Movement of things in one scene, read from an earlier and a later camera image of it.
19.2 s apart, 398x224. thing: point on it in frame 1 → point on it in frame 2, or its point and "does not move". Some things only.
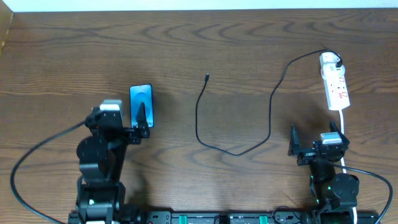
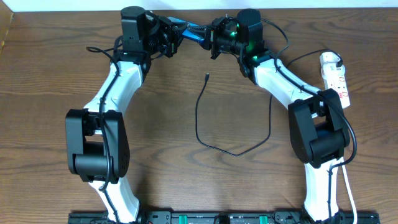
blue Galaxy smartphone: (138, 94) → (188, 33)
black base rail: (226, 217) does not move
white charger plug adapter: (329, 70) does not move
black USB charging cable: (270, 106) does not move
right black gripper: (311, 154) → (216, 37)
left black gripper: (131, 134) → (171, 36)
